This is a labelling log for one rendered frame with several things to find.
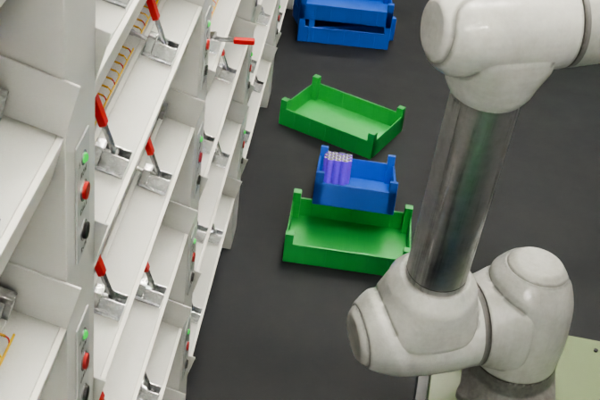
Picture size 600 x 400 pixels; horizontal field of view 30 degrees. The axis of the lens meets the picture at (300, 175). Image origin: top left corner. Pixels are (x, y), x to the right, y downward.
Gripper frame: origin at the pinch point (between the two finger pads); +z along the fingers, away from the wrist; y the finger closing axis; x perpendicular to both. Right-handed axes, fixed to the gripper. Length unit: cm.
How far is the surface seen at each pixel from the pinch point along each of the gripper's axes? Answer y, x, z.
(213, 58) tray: -29.5, -1.3, 7.7
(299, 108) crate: 90, -77, 17
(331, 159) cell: 50, -71, 3
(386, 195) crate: 30, -70, -12
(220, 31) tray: -19.4, -1.1, 8.0
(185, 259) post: -52, -26, 14
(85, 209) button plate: -117, 27, -1
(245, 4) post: 18.0, -12.3, 10.9
